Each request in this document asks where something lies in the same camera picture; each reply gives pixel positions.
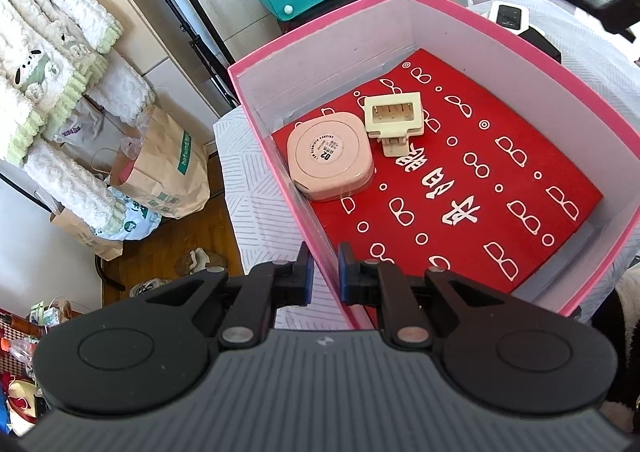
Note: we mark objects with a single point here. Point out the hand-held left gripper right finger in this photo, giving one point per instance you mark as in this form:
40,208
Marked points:
345,277

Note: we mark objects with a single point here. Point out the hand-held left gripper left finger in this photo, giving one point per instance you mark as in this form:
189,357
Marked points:
306,277

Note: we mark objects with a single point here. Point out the pink cardboard box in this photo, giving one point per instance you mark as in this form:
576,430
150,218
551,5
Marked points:
325,56

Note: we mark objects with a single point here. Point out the black flat case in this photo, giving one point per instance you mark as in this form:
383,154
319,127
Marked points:
542,44

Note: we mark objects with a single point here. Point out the white pocket device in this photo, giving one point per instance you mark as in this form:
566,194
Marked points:
507,14

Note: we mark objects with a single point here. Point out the beige slipper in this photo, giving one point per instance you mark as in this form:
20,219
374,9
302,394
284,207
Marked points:
145,288
202,262

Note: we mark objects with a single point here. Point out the pink round compact case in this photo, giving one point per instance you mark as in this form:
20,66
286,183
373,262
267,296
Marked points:
330,156

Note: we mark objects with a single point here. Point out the red printed board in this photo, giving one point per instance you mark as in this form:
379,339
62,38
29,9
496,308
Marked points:
450,192

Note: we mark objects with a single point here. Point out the cream plastic clip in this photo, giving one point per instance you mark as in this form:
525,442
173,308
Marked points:
395,114

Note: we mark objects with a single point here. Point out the brown green-striped paper bag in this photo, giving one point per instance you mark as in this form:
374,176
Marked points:
165,166

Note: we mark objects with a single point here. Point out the green printed plastic bag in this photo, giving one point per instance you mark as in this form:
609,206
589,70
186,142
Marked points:
135,219

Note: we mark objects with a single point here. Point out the black rack pole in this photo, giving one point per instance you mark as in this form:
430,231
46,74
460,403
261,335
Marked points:
200,39

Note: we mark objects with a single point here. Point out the translucent white plastic bag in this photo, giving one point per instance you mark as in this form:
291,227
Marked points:
82,131

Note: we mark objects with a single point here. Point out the black fluffy cloth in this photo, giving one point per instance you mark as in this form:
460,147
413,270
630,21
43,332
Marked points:
620,332

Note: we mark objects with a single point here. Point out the red woven basket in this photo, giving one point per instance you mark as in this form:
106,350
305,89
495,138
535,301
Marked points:
15,337

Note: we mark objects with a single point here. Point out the white fluffy pajama top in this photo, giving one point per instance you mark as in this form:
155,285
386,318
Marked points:
40,31

